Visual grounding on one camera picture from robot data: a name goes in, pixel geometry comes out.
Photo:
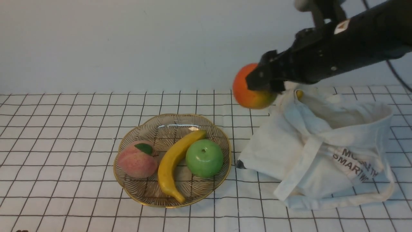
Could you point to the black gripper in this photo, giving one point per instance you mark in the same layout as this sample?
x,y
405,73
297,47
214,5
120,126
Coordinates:
x,y
313,56

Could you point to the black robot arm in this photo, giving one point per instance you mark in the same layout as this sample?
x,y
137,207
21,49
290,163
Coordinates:
x,y
375,35

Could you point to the yellow fruit inside bag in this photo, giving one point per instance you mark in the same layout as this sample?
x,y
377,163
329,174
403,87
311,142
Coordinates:
x,y
299,94

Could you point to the white canvas tote bag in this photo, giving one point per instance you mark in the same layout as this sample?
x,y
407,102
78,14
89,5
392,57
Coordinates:
x,y
326,151

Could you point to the green apple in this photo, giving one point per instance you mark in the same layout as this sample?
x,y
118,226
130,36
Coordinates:
x,y
204,158

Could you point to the gold-rimmed glass plate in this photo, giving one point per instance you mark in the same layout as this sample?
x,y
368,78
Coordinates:
x,y
181,188

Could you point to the yellow banana on plate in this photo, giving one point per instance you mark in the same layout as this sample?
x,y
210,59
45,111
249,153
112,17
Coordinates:
x,y
171,159

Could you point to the pink peach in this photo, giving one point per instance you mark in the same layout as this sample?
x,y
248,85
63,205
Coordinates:
x,y
139,159

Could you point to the white grid tablecloth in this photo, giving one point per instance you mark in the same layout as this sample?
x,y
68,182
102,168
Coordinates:
x,y
57,152

